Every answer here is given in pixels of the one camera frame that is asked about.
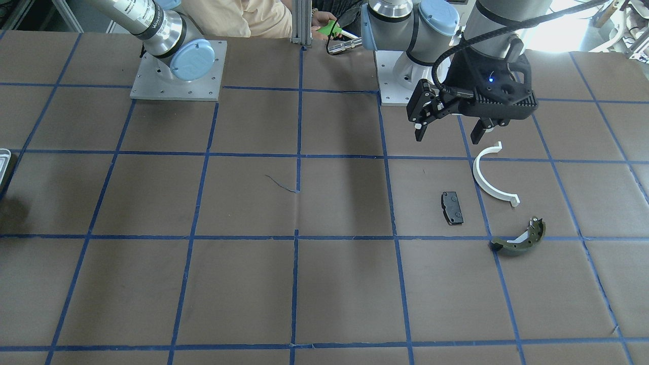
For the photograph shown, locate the olive metal brake shoe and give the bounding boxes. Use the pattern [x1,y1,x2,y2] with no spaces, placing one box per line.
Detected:
[489,216,546,257]

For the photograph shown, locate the person in beige shirt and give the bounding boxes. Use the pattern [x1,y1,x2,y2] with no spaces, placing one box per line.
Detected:
[180,0,338,41]

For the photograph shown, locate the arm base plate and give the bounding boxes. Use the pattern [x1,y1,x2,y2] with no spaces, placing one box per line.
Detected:
[375,50,432,106]
[130,40,228,102]

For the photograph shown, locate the green handled tool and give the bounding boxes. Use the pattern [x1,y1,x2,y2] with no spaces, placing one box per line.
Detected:
[311,19,359,40]

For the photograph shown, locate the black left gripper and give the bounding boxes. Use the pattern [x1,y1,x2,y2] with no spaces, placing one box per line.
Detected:
[406,79,493,145]

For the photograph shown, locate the white curved plastic clamp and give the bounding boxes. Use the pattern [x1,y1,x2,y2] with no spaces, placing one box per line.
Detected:
[472,141,521,208]

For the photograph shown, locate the black brake pad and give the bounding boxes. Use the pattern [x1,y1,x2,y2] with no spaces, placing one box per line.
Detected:
[441,191,464,226]

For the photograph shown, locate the silver ribbed metal tray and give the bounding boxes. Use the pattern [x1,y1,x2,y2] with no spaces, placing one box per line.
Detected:
[1,148,16,192]

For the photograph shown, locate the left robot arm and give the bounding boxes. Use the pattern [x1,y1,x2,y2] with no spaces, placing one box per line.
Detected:
[360,1,550,144]

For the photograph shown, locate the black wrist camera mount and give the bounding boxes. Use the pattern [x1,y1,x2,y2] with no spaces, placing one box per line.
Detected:
[443,35,538,121]

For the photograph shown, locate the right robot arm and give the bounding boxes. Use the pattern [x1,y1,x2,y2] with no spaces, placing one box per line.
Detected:
[91,1,463,106]

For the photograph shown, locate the aluminium frame post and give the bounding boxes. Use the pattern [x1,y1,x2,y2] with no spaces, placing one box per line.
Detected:
[290,0,312,48]

